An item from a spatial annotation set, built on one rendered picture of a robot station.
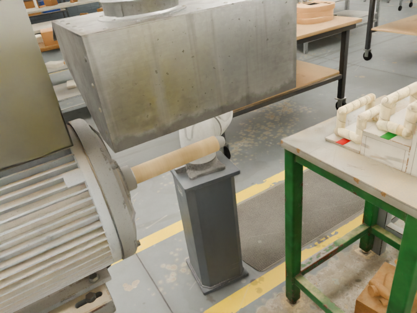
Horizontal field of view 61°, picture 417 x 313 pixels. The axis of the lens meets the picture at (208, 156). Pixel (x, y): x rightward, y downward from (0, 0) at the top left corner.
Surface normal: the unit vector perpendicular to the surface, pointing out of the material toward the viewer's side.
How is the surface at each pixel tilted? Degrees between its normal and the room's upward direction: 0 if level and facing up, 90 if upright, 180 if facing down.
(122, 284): 0
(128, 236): 98
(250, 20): 90
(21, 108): 90
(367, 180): 0
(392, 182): 0
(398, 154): 90
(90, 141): 25
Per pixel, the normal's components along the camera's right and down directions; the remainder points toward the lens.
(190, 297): -0.11, -0.86
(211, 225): 0.40, 0.42
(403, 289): -0.84, 0.35
